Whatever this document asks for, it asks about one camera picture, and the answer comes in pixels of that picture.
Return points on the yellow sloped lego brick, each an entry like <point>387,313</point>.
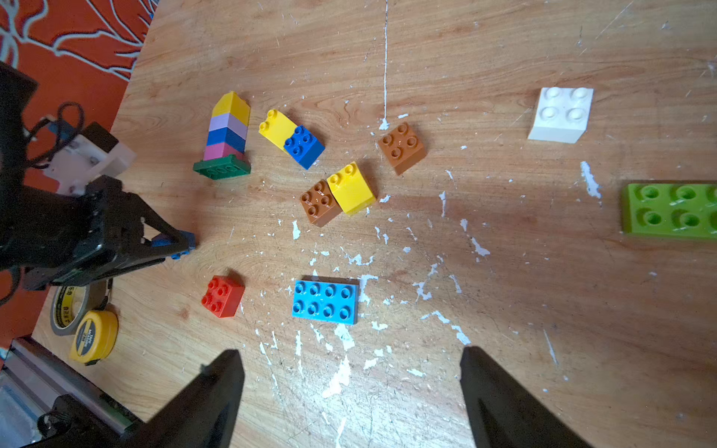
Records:
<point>231,103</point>

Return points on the lime green lego brick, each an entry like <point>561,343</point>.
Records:
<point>680,210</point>

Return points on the blue square lego brick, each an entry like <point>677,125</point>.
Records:
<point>226,136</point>

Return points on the pink lego brick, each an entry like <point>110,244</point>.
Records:
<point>221,150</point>

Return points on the yellow lego brick near brown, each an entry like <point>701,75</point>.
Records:
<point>350,189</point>

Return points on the yellow tape measure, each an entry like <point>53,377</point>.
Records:
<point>95,337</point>

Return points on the brown sloped lego brick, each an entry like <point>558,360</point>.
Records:
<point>402,147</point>

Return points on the blue lego brick far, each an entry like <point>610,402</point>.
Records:
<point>303,147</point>

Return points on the lilac lego brick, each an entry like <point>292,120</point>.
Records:
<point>229,121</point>

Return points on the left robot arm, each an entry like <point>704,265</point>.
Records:
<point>16,90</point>

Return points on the red lego brick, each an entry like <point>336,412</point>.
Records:
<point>223,296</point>

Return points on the yellow lego brick far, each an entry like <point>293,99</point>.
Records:
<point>277,128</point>

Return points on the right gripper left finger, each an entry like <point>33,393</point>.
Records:
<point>203,414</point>

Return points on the white lego brick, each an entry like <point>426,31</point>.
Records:
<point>562,114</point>

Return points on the tape roll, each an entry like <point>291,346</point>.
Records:
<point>71,304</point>

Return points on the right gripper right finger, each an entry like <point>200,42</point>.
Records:
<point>502,413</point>

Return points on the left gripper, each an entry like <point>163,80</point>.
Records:
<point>76,241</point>

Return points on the light blue long lego brick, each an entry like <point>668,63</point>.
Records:
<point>324,301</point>

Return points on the dark green lego plate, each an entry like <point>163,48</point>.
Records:
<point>222,168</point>

